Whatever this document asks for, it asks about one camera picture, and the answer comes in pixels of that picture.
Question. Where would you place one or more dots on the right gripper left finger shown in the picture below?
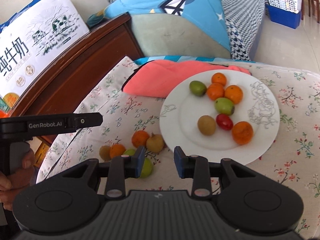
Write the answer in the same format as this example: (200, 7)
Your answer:
(121, 168)

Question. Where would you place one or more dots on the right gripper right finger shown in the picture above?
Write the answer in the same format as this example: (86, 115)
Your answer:
(197, 168)

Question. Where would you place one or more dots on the orange pile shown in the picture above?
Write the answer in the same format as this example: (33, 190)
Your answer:
(140, 138)
(242, 132)
(117, 150)

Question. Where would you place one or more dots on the green jujube bottom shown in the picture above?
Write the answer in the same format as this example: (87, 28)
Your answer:
(147, 168)

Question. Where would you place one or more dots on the green jujube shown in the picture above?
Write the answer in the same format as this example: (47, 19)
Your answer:
(147, 168)
(197, 88)
(224, 106)
(130, 152)

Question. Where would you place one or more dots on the orange top pile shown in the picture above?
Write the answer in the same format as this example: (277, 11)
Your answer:
(140, 138)

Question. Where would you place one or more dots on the brown kiwi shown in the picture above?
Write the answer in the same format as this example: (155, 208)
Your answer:
(155, 143)
(206, 125)
(104, 153)

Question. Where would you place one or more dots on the red cherry tomato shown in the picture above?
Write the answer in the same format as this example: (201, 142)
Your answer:
(224, 122)

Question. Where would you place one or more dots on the person left hand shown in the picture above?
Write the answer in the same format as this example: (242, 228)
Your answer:
(13, 184)

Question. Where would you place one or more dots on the white ceramic plate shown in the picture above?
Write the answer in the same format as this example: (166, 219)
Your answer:
(181, 110)

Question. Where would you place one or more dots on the small orange near plate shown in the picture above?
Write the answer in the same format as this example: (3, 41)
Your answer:
(215, 91)

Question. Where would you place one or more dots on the small orange plate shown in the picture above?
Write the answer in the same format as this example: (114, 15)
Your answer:
(219, 78)
(215, 91)

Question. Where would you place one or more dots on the white milk carton box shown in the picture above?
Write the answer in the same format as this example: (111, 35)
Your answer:
(33, 41)

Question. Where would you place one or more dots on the small orange far plate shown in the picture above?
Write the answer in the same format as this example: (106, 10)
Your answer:
(219, 78)

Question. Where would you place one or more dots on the pink folded towel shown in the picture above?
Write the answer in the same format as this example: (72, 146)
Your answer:
(158, 78)

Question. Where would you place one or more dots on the pale green sofa cushion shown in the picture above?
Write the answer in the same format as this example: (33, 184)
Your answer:
(163, 34)

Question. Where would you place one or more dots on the houndstooth sofa cover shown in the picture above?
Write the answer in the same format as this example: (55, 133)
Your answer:
(244, 20)

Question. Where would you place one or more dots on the blue plastic bin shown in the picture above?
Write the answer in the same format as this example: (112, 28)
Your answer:
(284, 17)

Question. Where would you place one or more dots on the white laundry basket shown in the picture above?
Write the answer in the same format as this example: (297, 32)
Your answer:
(293, 6)

